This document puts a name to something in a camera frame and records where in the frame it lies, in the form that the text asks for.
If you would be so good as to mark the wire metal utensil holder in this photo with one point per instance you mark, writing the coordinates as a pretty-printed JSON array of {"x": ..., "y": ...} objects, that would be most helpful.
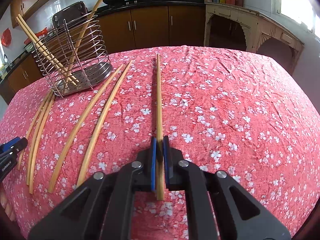
[{"x": 53, "y": 52}]

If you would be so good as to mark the red plastic bag hanging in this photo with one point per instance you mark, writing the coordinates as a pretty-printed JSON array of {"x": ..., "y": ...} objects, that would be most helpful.
[{"x": 6, "y": 38}]

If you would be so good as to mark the pink floral tablecloth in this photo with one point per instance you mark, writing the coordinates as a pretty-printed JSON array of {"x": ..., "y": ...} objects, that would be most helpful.
[{"x": 224, "y": 109}]

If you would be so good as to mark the cream wooden side table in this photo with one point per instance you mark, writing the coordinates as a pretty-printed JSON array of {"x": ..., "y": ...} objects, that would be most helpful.
[{"x": 257, "y": 28}]

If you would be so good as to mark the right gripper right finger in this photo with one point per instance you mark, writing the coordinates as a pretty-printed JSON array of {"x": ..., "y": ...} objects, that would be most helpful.
[{"x": 218, "y": 207}]

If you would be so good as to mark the lower kitchen cabinets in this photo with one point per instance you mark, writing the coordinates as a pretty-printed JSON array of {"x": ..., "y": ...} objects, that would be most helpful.
[{"x": 134, "y": 25}]

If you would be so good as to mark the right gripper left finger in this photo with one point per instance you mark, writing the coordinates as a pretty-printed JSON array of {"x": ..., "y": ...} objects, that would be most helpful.
[{"x": 102, "y": 206}]

